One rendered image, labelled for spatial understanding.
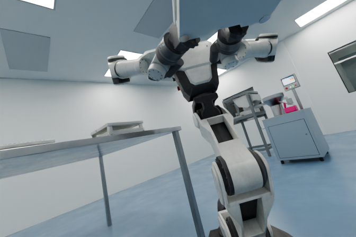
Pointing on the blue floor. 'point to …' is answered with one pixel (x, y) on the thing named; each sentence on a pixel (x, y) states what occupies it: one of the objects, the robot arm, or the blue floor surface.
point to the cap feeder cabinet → (296, 136)
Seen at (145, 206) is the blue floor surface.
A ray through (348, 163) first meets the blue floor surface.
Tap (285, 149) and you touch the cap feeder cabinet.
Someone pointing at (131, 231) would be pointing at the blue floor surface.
